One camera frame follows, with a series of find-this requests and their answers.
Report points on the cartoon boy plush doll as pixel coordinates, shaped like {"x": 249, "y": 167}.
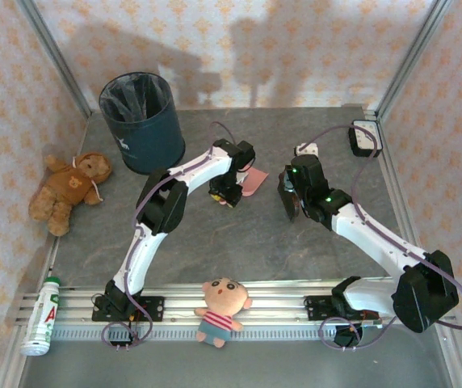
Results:
{"x": 225, "y": 299}

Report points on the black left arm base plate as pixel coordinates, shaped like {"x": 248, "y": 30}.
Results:
{"x": 154, "y": 309}

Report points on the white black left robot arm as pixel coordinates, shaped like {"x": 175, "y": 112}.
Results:
{"x": 207, "y": 171}

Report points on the aluminium table side rail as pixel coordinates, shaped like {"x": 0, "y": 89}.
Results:
{"x": 395, "y": 190}
{"x": 52, "y": 256}

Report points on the black square table clock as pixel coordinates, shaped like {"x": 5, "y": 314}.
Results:
{"x": 362, "y": 139}

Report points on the black bin liner bag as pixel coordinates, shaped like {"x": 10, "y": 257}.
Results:
{"x": 134, "y": 97}

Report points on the wide aluminium mounting rail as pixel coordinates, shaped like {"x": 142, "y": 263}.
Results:
{"x": 275, "y": 299}

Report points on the aluminium frame post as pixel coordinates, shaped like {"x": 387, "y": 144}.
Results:
{"x": 51, "y": 46}
{"x": 414, "y": 52}

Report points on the pink plastic dustpan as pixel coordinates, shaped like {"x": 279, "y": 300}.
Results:
{"x": 257, "y": 180}

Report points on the white plastic drink bottle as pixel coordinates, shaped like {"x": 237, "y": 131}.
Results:
{"x": 43, "y": 315}

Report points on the dark wooden brush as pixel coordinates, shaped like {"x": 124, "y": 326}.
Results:
{"x": 285, "y": 198}

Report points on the dark blue trash bin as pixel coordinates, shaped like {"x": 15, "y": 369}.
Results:
{"x": 150, "y": 137}

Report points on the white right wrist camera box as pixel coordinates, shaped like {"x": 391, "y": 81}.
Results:
{"x": 307, "y": 148}

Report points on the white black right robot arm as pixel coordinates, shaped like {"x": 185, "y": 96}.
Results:
{"x": 372, "y": 242}

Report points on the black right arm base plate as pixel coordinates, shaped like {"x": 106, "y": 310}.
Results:
{"x": 316, "y": 307}

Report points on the brown teddy bear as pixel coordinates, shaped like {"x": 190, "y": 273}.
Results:
{"x": 65, "y": 190}

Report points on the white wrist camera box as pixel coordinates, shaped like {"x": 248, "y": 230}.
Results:
{"x": 307, "y": 148}
{"x": 242, "y": 180}

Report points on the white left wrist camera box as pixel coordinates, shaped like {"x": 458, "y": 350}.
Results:
{"x": 242, "y": 180}

